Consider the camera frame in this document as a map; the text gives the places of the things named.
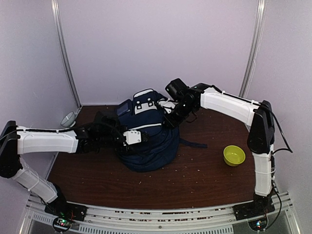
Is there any front aluminium rail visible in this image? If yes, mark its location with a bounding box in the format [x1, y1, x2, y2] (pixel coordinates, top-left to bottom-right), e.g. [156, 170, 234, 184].
[21, 195, 300, 234]

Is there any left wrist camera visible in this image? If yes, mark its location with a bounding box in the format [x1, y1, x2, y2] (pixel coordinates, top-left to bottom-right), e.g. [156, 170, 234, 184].
[123, 130, 149, 146]

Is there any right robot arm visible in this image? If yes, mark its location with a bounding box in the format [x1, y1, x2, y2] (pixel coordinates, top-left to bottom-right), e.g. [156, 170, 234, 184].
[158, 78, 275, 215]

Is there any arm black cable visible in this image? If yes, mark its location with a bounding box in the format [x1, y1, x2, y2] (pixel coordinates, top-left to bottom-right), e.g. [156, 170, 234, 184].
[24, 117, 127, 147]
[263, 107, 294, 230]

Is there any lime green plastic bowl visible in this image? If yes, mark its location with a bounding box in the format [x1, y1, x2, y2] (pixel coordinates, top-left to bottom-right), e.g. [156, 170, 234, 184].
[223, 145, 246, 167]

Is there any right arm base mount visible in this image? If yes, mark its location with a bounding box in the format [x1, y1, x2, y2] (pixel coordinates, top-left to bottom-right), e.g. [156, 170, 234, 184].
[233, 202, 275, 232]

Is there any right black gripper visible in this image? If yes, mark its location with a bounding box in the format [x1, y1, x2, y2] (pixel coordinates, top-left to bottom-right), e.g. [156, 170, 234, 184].
[164, 100, 196, 128]

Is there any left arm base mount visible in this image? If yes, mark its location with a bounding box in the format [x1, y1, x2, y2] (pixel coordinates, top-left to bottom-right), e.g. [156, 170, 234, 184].
[44, 203, 87, 233]

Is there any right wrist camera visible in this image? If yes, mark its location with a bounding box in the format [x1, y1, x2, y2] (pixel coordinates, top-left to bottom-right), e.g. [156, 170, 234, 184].
[157, 98, 177, 114]

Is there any navy blue student backpack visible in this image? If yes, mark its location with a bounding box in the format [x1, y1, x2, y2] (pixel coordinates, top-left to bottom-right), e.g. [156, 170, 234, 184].
[116, 89, 208, 173]

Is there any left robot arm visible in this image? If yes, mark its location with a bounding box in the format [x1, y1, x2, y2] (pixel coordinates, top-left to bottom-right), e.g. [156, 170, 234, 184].
[0, 112, 149, 216]

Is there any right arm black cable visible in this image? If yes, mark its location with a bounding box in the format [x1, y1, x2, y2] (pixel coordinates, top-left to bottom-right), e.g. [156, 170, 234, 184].
[263, 107, 294, 230]

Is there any left aluminium frame post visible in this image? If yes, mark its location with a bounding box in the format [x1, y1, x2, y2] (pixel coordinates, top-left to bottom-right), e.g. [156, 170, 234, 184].
[51, 0, 82, 108]

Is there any right aluminium frame post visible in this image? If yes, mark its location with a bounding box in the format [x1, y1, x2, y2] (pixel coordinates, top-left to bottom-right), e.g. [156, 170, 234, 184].
[239, 0, 267, 98]

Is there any aluminium frame post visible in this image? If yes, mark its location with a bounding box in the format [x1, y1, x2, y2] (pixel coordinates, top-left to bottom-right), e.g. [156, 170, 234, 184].
[51, 0, 82, 108]
[239, 0, 267, 98]

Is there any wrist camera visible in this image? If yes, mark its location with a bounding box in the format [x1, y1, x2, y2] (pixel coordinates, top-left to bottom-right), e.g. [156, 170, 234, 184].
[123, 130, 149, 146]
[157, 98, 177, 114]

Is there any light blue bowl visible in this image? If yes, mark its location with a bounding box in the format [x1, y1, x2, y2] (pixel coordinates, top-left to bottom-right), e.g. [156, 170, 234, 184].
[60, 112, 76, 128]

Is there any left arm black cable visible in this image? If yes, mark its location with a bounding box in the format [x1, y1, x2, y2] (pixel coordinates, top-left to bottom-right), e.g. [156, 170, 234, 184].
[24, 117, 127, 147]

